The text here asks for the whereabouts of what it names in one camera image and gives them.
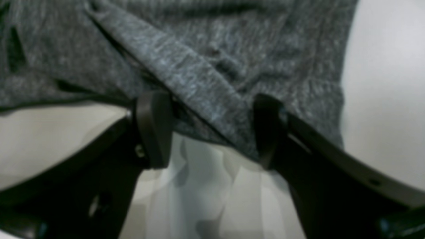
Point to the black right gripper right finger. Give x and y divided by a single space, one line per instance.
336 196

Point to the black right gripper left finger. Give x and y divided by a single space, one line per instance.
88 195

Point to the grey t-shirt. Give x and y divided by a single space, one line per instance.
212 56

